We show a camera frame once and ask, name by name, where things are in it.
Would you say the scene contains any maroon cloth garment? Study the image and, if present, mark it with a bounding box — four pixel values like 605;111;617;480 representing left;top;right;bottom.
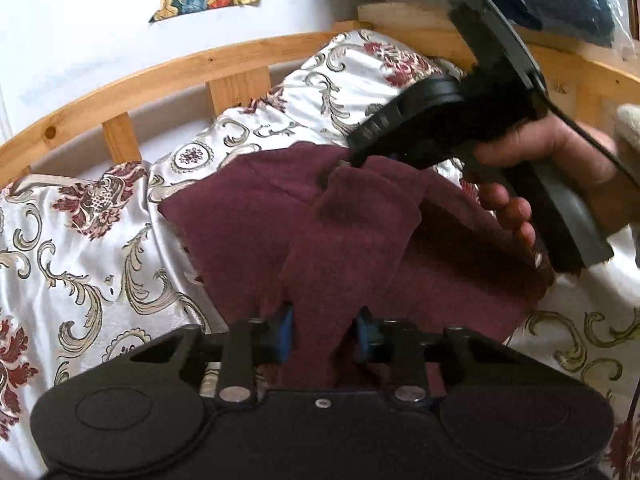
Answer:
160;142;548;389

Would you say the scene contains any person's right hand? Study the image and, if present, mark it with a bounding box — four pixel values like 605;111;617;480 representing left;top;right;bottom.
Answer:
469;115;627;249

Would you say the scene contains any white floral satin bedspread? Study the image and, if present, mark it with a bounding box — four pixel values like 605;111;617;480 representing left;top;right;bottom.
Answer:
1;30;639;479

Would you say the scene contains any wooden bed headboard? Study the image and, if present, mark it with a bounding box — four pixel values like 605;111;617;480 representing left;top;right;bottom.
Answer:
1;3;639;184

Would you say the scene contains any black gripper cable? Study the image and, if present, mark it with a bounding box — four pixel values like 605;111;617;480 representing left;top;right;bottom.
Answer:
541;77;640;181

